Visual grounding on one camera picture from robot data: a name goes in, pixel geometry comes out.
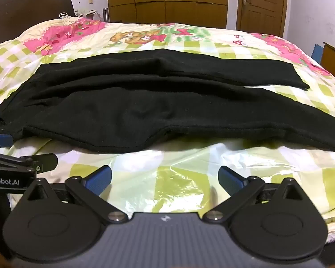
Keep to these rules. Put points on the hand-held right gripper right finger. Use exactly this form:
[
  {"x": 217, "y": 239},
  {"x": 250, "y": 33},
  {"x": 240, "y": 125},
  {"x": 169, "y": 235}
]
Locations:
[{"x": 231, "y": 179}]

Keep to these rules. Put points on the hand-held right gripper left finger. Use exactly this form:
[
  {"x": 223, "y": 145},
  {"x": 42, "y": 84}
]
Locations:
[{"x": 99, "y": 181}]

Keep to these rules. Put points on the black pants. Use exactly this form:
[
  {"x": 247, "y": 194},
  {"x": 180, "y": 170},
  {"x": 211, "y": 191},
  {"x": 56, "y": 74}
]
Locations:
[{"x": 145, "y": 106}]

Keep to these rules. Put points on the dark wooden headboard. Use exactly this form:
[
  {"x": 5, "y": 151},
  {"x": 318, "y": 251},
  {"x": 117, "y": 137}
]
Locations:
[{"x": 25, "y": 11}]

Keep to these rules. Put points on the pale bag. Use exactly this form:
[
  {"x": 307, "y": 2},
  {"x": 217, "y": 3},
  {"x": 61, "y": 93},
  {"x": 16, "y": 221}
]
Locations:
[{"x": 86, "y": 14}]

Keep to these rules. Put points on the blue foam mat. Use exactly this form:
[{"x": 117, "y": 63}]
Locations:
[{"x": 316, "y": 51}]

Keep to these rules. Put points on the checked cartoon printed blanket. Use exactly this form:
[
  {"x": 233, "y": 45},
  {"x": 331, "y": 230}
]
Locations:
[{"x": 173, "y": 36}]

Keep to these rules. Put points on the wooden desk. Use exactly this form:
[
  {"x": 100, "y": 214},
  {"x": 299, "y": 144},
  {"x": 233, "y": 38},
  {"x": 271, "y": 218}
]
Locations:
[{"x": 333, "y": 61}]

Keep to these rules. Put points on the brown thermos bottle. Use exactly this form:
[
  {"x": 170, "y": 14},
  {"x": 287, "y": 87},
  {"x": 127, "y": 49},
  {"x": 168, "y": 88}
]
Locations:
[{"x": 105, "y": 14}]

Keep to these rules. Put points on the brown wooden door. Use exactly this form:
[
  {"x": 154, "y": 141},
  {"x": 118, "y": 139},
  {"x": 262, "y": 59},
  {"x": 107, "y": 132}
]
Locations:
[{"x": 261, "y": 5}]

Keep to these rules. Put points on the brown wooden wardrobe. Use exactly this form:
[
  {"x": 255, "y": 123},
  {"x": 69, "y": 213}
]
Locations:
[{"x": 167, "y": 0}]

